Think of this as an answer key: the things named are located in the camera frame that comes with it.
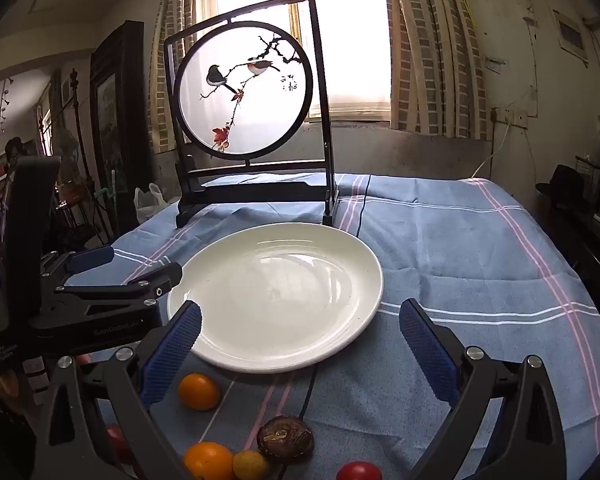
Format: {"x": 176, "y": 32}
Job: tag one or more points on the checked curtain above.
{"x": 172, "y": 60}
{"x": 440, "y": 60}

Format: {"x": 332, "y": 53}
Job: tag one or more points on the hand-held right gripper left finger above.
{"x": 172, "y": 355}

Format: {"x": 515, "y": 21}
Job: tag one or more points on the round orange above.
{"x": 209, "y": 460}
{"x": 199, "y": 391}

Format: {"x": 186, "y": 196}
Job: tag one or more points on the black desk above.
{"x": 590, "y": 255}

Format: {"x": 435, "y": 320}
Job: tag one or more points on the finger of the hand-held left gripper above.
{"x": 165, "y": 275}
{"x": 92, "y": 257}

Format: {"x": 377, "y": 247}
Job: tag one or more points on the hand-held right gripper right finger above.
{"x": 427, "y": 355}

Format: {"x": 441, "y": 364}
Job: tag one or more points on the black hat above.
{"x": 565, "y": 182}

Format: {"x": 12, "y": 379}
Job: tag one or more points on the wall electrical panel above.
{"x": 570, "y": 37}

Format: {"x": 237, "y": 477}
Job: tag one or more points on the blue striped tablecloth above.
{"x": 480, "y": 270}

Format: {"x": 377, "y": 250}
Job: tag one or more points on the bird painting table screen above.
{"x": 240, "y": 110}

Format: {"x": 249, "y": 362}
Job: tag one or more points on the white plastic bag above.
{"x": 147, "y": 202}

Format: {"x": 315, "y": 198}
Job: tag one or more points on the small yellow round fruit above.
{"x": 250, "y": 465}

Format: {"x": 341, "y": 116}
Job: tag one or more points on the wall socket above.
{"x": 510, "y": 116}

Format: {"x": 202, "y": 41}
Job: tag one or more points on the window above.
{"x": 345, "y": 35}

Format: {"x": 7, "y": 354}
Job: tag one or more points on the red cherry tomato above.
{"x": 358, "y": 472}
{"x": 116, "y": 440}

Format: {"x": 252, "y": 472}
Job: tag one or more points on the dark framed painting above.
{"x": 112, "y": 125}

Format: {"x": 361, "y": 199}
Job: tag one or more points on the brown wrinkled fruit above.
{"x": 285, "y": 437}

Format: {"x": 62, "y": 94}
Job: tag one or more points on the white ceramic plate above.
{"x": 280, "y": 290}

